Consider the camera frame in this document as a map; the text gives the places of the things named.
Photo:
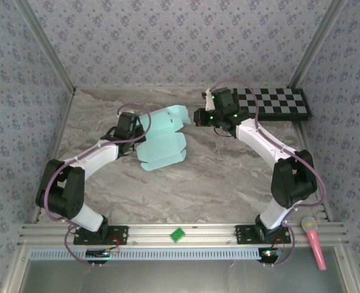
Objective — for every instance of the black white checkerboard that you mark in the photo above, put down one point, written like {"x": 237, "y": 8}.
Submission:
{"x": 277, "y": 102}

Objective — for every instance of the aluminium mounting rail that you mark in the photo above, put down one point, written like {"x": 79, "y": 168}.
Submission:
{"x": 155, "y": 233}

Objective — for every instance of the aluminium frame leg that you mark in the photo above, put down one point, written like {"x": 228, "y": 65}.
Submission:
{"x": 16, "y": 271}
{"x": 349, "y": 271}

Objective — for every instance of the aluminium frame post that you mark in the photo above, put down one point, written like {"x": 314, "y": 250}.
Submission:
{"x": 45, "y": 45}
{"x": 318, "y": 42}

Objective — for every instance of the green block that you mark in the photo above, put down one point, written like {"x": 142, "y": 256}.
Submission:
{"x": 178, "y": 235}

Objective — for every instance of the pink toy microphone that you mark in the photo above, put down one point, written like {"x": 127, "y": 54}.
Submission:
{"x": 315, "y": 244}

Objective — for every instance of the aluminium table side rail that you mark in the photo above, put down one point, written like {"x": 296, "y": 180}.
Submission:
{"x": 312, "y": 171}
{"x": 62, "y": 128}

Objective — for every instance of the light blue paper box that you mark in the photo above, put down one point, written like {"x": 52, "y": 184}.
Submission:
{"x": 158, "y": 146}

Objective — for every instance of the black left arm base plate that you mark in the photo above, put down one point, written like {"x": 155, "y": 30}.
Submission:
{"x": 118, "y": 235}

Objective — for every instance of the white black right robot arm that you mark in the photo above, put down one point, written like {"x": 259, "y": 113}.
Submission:
{"x": 259, "y": 137}

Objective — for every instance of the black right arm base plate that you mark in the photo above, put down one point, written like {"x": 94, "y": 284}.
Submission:
{"x": 244, "y": 235}

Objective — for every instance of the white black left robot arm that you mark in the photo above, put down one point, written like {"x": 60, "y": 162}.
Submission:
{"x": 97, "y": 154}

